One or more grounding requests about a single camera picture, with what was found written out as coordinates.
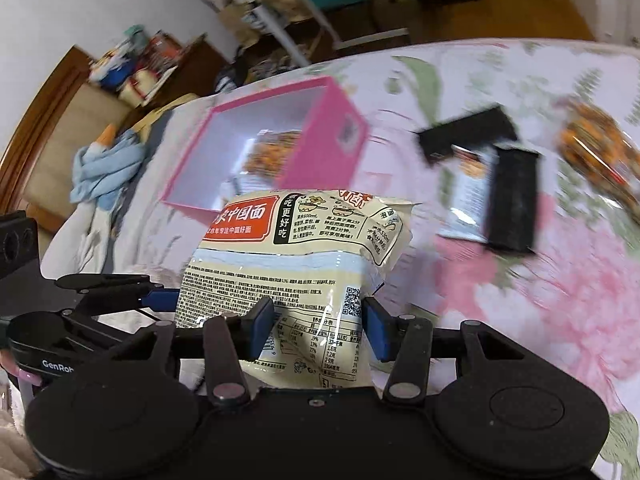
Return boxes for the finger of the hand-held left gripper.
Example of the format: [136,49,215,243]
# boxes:
[62,290,177,332]
[55,274,163,295]

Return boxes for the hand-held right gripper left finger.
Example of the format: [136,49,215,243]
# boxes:
[97,297,277,402]

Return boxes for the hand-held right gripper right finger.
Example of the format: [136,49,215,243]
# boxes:
[361,297,527,403]

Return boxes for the cream instant noodle packet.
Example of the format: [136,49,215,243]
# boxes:
[175,187,422,392]

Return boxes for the large coated peanut bag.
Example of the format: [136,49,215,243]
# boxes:
[245,129,307,177]

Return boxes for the pink cardboard box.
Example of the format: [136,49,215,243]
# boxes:
[160,76,371,227]

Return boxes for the light blue cloth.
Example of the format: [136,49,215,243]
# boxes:
[70,127,153,211]

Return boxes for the white snack bar packet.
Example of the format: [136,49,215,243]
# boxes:
[440,145,501,244]

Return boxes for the wooden headboard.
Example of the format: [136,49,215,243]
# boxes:
[0,45,132,241]

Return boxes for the yellow grey pillow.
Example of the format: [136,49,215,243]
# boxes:
[120,92,201,134]

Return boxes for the floral bedsheet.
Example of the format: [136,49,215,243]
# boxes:
[40,40,640,480]

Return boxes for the black snack packet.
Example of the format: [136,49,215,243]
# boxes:
[487,144,542,256]
[417,104,518,163]

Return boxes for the white gift box red ribbon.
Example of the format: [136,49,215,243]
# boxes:
[117,67,162,107]

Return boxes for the plush bouquet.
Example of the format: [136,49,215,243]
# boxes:
[90,42,136,86]

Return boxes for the wooden nightstand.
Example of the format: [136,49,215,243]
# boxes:
[145,34,228,106]

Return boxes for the dark bag on floor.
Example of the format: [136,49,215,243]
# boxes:
[215,47,301,94]

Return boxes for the small coated peanut bag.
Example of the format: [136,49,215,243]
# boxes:
[557,100,640,211]

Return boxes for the brown paper bag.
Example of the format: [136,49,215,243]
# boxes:
[215,2,262,47]

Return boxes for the folding table with white legs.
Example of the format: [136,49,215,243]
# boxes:
[165,0,411,68]

